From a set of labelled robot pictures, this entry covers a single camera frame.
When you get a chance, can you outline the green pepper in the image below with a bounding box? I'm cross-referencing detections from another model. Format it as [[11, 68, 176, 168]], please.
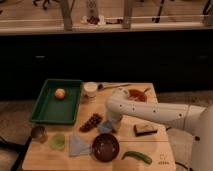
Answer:
[[122, 151, 152, 164]]

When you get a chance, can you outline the black cable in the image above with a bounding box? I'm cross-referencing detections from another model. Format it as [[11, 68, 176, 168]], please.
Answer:
[[165, 125, 191, 171]]

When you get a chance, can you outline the light blue cloth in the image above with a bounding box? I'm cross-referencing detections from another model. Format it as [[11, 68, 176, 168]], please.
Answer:
[[69, 133, 91, 157]]

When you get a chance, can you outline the dark brown bumpy food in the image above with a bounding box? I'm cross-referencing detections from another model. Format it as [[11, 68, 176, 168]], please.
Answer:
[[79, 113, 103, 132]]

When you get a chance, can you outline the long-handled spoon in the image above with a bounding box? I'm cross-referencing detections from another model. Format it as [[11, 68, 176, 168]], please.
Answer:
[[98, 83, 131, 90]]

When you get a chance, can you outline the orange bowl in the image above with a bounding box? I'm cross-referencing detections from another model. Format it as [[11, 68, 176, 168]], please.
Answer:
[[129, 89, 147, 102]]

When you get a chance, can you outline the dark maroon bowl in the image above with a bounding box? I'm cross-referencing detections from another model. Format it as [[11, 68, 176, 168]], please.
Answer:
[[92, 133, 120, 162]]

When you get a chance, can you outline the orange round fruit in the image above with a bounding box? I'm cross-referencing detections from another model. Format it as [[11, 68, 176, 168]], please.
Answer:
[[55, 88, 66, 100]]

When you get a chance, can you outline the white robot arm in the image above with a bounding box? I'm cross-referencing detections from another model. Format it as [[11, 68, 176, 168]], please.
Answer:
[[105, 88, 213, 171]]

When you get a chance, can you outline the green plastic tray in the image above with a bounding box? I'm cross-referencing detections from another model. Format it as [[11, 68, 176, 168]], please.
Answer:
[[30, 79, 83, 125]]

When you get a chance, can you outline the blue sponge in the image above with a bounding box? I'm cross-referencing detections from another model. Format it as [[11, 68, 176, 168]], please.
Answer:
[[98, 121, 115, 133]]

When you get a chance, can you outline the white cup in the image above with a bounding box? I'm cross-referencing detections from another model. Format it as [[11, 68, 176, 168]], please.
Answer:
[[83, 82, 98, 102]]

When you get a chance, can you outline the green translucent cup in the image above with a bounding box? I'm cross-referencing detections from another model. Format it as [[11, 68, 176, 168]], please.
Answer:
[[50, 133, 65, 150]]

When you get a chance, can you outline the small metal cup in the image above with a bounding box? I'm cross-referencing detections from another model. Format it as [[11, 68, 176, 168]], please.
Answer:
[[31, 126, 48, 143]]

